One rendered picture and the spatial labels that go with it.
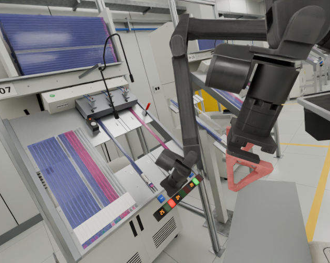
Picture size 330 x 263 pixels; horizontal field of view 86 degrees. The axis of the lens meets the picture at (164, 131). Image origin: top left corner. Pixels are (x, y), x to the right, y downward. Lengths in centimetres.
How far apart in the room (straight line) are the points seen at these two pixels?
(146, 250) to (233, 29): 132
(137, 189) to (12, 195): 201
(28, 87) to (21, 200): 181
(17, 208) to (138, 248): 174
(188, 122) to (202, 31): 31
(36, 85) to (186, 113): 80
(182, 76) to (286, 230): 65
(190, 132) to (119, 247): 88
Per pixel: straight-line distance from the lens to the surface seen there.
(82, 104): 107
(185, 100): 62
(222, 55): 30
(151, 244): 144
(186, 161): 60
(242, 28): 71
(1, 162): 261
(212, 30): 70
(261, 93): 30
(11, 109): 126
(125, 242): 128
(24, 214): 278
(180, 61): 65
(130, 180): 87
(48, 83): 114
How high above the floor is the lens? 119
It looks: 15 degrees down
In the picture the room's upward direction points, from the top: 15 degrees counter-clockwise
